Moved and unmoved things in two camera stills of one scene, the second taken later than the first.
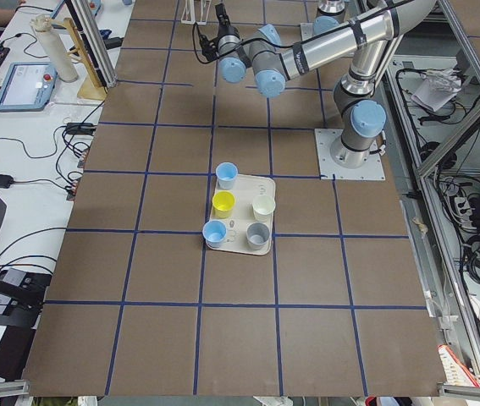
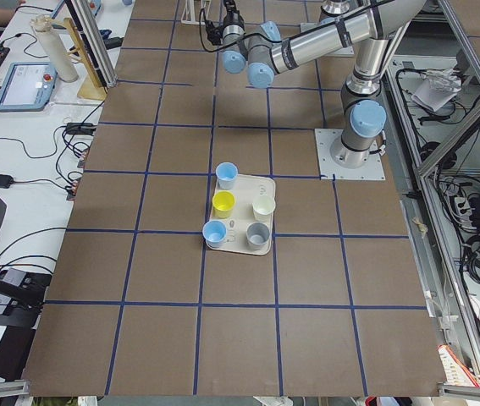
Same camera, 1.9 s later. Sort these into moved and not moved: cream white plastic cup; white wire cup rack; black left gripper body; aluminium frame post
Moved: black left gripper body
Not moved: white wire cup rack; cream white plastic cup; aluminium frame post
